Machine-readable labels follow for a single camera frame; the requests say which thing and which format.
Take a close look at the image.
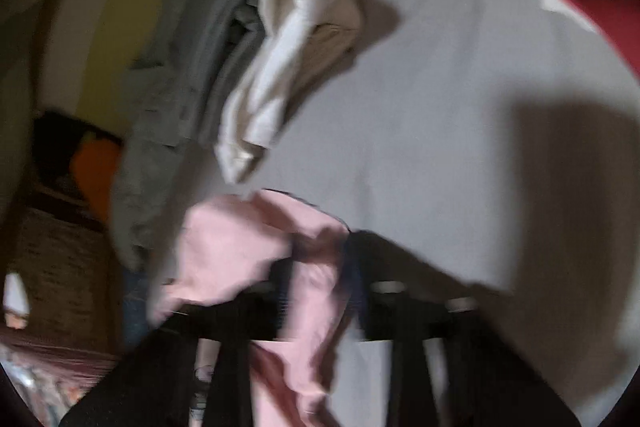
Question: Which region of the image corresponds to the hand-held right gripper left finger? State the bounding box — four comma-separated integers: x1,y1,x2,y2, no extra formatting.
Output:
60,257,296,427

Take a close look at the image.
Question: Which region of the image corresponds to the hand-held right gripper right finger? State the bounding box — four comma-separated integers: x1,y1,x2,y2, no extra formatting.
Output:
344,231,576,427

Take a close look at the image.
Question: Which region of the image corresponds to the pink shirt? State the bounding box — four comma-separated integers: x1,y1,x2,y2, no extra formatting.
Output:
147,189,361,427

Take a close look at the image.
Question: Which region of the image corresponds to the blue pillow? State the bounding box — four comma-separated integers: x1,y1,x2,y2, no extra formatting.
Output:
122,272,157,349

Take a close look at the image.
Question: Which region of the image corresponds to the red checked curtain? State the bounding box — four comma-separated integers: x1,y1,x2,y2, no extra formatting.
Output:
0,326,118,360

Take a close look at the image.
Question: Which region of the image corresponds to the mosaic patterned curtain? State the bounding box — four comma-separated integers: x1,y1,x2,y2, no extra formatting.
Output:
10,202,122,348

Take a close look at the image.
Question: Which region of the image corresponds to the orange carrot plush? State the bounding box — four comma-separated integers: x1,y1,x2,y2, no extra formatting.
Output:
70,139,124,224

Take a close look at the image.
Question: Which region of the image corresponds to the grey duvet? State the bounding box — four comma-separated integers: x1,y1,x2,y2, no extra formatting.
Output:
110,0,431,273

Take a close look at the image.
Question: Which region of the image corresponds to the folded white garment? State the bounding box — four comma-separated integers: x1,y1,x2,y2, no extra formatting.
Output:
215,0,368,185

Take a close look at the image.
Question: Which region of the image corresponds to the folded beige garment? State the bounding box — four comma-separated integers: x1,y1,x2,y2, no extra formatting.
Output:
295,24,362,68

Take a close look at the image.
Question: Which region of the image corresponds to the black printed cushion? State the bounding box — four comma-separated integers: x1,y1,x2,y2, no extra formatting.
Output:
32,109,126,208

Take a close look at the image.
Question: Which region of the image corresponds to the folded grey garment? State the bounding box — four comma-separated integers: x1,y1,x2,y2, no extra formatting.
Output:
200,0,267,148

